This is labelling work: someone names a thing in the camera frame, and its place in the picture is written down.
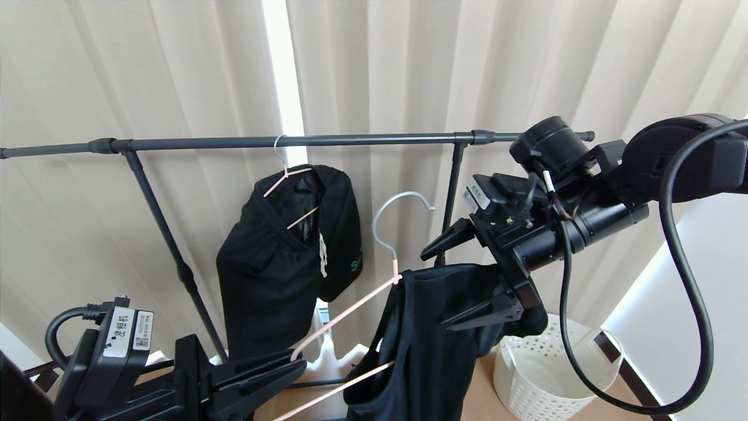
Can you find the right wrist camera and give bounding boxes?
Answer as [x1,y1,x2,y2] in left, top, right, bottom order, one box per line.
[463,172,553,226]

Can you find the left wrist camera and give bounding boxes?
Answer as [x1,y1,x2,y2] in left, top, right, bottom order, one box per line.
[53,297,154,410]

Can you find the white laundry basket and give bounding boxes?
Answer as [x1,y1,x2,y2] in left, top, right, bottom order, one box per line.
[493,314,625,421]

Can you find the black tank top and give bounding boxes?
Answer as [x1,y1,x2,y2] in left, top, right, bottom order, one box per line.
[344,263,549,421]

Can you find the black clothes rack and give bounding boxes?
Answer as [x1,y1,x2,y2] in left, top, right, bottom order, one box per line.
[0,130,595,389]

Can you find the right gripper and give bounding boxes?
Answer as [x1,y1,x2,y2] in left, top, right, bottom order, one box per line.
[420,201,651,332]

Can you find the pink clothes hanger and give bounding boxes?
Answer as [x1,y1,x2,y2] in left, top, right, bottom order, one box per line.
[263,136,320,230]
[273,191,437,421]

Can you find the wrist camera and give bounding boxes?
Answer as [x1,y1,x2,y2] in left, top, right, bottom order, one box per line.
[463,172,553,226]
[53,297,154,410]

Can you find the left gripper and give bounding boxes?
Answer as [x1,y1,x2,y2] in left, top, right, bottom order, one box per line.
[88,333,309,421]

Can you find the black shorts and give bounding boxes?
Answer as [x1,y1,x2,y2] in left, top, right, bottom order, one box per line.
[216,165,364,362]

